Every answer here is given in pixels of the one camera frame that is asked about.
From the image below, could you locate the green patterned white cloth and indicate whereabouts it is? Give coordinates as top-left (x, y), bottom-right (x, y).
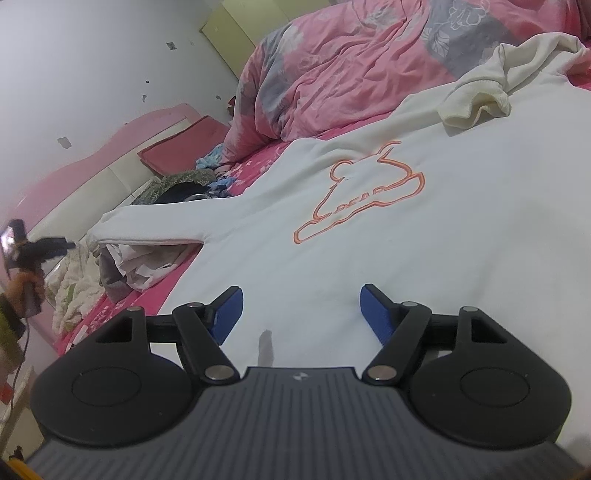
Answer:
top-left (45, 249), bottom-right (103, 334)

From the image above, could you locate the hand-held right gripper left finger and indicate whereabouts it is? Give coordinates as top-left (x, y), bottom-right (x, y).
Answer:
top-left (74, 285), bottom-right (245, 384)

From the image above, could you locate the grey garment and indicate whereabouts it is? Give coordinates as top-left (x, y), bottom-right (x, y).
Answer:
top-left (98, 251), bottom-right (131, 303)

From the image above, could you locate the pink pillow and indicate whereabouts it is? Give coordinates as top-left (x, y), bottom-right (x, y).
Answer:
top-left (137, 115), bottom-right (230, 177)

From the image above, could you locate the pink headboard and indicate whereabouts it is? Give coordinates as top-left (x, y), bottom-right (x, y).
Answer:
top-left (0, 102), bottom-right (197, 280)

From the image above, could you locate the white hoodie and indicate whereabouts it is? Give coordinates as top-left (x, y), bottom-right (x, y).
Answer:
top-left (85, 33), bottom-right (591, 462)

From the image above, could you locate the pink floral duvet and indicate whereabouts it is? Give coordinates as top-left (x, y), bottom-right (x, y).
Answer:
top-left (225, 0), bottom-right (591, 165)

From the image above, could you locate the pink floral bed blanket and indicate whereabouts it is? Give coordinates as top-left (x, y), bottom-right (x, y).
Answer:
top-left (53, 76), bottom-right (591, 358)

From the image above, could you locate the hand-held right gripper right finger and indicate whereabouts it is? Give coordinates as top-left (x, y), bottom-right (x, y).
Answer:
top-left (359, 284), bottom-right (532, 385)

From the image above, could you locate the person's left forearm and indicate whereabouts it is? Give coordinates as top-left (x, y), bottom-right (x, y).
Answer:
top-left (0, 293), bottom-right (27, 370)

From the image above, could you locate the pale yellow wardrobe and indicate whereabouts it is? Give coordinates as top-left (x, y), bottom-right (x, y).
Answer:
top-left (200, 0), bottom-right (296, 80)

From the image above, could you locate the black garment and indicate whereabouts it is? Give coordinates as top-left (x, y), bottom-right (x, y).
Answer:
top-left (157, 181), bottom-right (218, 204)

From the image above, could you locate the olive patterned garment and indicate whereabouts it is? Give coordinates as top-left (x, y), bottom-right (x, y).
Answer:
top-left (130, 168), bottom-right (218, 205)

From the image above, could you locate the light blue cloth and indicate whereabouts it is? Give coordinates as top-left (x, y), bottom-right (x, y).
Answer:
top-left (195, 144), bottom-right (237, 172)
top-left (209, 176), bottom-right (237, 198)

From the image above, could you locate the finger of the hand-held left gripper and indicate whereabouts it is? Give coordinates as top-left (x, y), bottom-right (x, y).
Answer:
top-left (27, 237), bottom-right (77, 261)

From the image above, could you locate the person's left hand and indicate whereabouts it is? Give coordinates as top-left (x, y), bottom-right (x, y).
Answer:
top-left (6, 270), bottom-right (47, 318)

